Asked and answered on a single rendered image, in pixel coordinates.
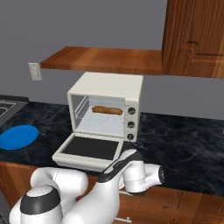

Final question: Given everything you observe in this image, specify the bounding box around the brown baguette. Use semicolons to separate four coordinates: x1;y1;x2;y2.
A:
91;105;124;116

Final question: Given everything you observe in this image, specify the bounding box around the white toaster oven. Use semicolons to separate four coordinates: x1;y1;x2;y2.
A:
66;72;144;144

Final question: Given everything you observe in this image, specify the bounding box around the white toaster oven door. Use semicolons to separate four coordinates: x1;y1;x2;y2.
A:
52;132;125;173

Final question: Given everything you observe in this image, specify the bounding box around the blue plate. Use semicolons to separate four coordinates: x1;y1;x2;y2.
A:
0;124;40;151

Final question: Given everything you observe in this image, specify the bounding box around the grey hob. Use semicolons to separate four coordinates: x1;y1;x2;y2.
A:
0;94;31;128

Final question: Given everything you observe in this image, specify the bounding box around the wooden base cabinet front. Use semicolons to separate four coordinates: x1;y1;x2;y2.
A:
0;160;42;210
115;185;224;224

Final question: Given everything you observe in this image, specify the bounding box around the wire toaster oven rack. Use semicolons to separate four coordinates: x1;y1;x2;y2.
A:
75;96;126;124

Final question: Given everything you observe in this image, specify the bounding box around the wooden wall shelf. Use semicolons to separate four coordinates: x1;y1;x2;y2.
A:
39;45;164;76

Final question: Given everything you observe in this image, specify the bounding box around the white wall outlet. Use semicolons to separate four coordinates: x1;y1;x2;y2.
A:
28;61;43;82

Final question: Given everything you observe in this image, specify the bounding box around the silver drawer handle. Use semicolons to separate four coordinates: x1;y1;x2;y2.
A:
115;216;132;223

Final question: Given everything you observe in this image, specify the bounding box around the wooden wall cabinet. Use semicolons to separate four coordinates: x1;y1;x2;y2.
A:
161;0;224;80

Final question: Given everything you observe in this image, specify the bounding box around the wooden wall cabinet door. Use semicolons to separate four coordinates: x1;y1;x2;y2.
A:
168;0;224;79

